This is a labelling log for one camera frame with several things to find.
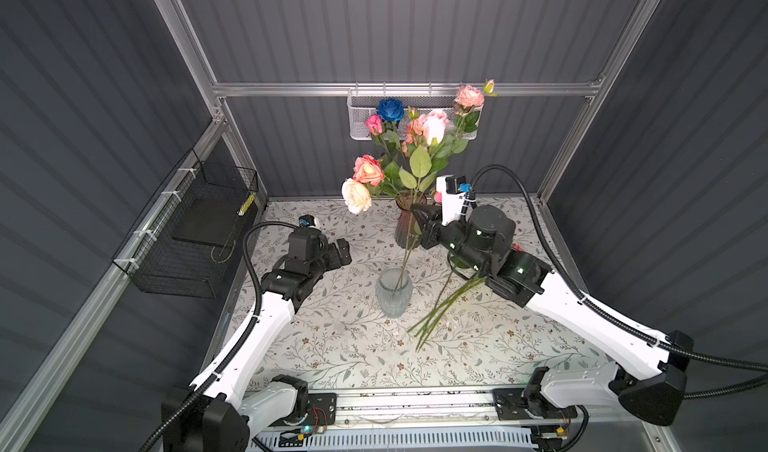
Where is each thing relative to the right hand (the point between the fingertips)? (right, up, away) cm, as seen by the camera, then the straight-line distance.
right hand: (414, 210), depth 63 cm
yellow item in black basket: (-45, +3, +19) cm, 49 cm away
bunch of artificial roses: (+11, -28, +29) cm, 42 cm away
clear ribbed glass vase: (-4, -21, +18) cm, 28 cm away
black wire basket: (-56, -8, +10) cm, 58 cm away
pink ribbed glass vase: (-1, +4, +31) cm, 31 cm away
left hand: (-21, -9, +18) cm, 28 cm away
